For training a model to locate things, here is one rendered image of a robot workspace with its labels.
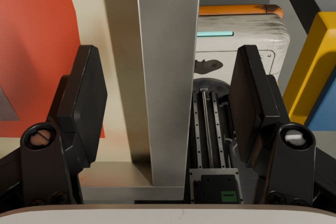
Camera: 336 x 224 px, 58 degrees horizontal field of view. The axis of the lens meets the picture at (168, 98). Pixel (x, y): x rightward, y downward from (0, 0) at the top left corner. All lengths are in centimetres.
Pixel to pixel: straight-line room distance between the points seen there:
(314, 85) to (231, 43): 83
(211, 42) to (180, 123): 86
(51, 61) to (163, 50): 11
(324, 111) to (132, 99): 18
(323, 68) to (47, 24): 24
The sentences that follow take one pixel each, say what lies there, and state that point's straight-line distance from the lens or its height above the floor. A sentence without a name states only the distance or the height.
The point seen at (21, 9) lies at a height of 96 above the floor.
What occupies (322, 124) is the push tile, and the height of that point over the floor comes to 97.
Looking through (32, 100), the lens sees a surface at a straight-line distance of 33.
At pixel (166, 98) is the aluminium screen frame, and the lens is 25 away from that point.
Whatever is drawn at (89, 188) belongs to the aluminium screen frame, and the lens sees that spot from 39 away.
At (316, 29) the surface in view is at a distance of 29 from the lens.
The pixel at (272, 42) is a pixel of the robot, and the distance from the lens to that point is 117.
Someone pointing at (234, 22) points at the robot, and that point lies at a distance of 119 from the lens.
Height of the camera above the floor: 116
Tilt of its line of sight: 42 degrees down
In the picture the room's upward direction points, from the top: 180 degrees counter-clockwise
